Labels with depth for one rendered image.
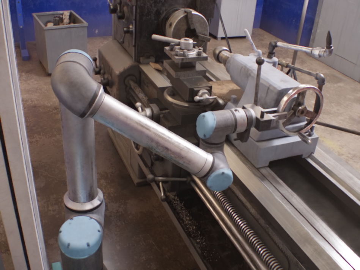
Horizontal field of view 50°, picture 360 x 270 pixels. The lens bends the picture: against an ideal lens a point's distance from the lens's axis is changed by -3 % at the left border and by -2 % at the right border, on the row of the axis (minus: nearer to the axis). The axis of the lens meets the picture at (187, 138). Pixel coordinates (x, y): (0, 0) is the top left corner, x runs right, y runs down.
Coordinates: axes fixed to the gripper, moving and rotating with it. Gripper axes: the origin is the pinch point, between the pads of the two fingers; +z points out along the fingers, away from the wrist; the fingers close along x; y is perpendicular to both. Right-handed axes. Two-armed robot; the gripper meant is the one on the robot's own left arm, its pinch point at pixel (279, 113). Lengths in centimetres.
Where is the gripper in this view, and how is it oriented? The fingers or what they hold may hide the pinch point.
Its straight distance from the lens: 157.9
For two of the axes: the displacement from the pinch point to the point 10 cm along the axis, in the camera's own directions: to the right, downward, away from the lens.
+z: 9.1, -1.5, 3.9
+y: 0.8, -8.5, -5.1
